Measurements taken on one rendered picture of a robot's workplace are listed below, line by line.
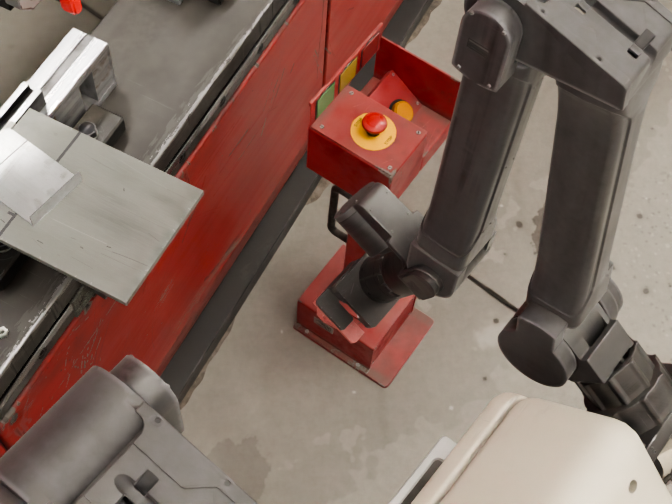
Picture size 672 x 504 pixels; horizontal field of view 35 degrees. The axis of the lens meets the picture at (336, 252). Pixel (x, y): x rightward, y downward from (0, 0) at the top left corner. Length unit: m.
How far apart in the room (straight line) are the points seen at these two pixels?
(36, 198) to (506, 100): 0.73
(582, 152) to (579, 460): 0.23
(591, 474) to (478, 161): 0.27
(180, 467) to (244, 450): 1.71
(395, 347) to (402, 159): 0.77
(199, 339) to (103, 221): 0.99
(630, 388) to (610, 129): 0.34
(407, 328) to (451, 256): 1.37
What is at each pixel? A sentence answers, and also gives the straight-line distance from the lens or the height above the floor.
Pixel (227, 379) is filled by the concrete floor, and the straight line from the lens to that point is 2.32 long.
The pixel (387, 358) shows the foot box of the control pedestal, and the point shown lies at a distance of 2.33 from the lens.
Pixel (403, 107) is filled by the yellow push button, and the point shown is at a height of 0.73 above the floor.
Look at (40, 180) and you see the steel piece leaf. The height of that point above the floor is 1.00.
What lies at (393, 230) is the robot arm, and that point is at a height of 1.21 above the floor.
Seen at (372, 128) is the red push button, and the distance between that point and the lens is 1.65.
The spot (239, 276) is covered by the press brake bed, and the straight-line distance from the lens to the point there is 2.36.
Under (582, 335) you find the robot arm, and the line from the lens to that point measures 1.01.
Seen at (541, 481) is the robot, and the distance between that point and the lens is 0.83.
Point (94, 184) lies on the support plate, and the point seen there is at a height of 1.00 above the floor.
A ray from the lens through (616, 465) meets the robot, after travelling 0.84.
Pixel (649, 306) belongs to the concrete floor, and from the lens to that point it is 2.53.
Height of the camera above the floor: 2.15
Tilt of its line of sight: 61 degrees down
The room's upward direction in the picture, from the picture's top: 6 degrees clockwise
